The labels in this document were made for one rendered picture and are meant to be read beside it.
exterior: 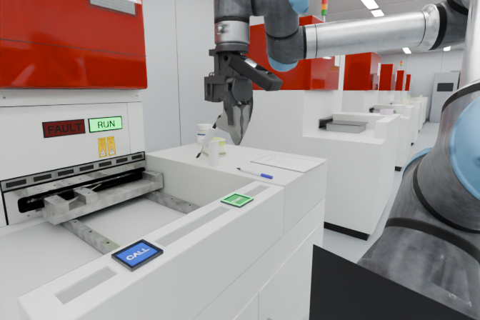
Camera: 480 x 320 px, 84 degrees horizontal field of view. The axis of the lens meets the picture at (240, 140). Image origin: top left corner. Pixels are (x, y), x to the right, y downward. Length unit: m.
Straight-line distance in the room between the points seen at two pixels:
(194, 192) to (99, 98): 0.46
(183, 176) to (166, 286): 0.56
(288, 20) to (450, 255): 0.47
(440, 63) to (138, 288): 13.40
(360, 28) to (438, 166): 0.38
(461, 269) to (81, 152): 0.97
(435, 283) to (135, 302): 0.38
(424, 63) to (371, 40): 12.90
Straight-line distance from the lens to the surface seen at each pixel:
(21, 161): 0.98
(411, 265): 0.41
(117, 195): 0.98
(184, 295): 0.52
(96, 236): 0.81
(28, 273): 0.80
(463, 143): 0.35
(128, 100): 1.09
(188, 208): 0.90
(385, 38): 0.69
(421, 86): 13.53
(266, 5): 0.58
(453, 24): 0.73
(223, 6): 0.59
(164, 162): 1.05
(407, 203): 0.47
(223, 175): 0.85
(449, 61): 13.56
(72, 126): 1.00
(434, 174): 0.40
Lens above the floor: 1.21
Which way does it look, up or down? 10 degrees down
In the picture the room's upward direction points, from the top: straight up
